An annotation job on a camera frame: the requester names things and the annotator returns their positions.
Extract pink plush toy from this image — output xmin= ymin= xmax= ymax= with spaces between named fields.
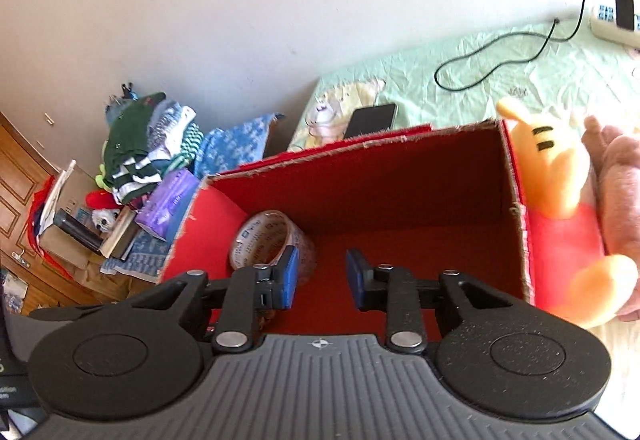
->
xmin=577 ymin=116 xmax=639 ymax=329

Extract white power strip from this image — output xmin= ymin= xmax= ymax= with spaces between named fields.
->
xmin=588 ymin=5 xmax=640 ymax=49

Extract black smartphone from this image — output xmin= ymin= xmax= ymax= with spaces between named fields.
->
xmin=344 ymin=104 xmax=397 ymax=139

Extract yellow red bear plush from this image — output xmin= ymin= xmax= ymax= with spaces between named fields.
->
xmin=497 ymin=97 xmax=605 ymax=327

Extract brown cardboard box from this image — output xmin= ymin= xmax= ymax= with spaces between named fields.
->
xmin=37 ymin=160 xmax=103 ymax=268

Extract red white small plush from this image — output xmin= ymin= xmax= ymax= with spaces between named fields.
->
xmin=85 ymin=189 xmax=120 ymax=233

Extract large red cardboard box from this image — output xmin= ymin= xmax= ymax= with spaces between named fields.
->
xmin=164 ymin=121 xmax=528 ymax=336

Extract green frog plush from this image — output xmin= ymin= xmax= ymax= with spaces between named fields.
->
xmin=94 ymin=164 xmax=112 ymax=192

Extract pile of folded clothes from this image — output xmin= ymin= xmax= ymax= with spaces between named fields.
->
xmin=100 ymin=83 xmax=204 ymax=206

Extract light green bed sheet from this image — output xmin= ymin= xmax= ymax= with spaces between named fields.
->
xmin=288 ymin=20 xmax=639 ymax=151

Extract purple tissue pack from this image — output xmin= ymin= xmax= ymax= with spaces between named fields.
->
xmin=134 ymin=168 xmax=200 ymax=242

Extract black charging cable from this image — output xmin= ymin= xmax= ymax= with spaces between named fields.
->
xmin=433 ymin=0 xmax=626 ymax=93

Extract black charger plug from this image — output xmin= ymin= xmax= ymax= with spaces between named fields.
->
xmin=615 ymin=0 xmax=636 ymax=31

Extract printed packing tape roll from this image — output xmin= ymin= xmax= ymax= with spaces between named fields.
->
xmin=229 ymin=209 xmax=316 ymax=285

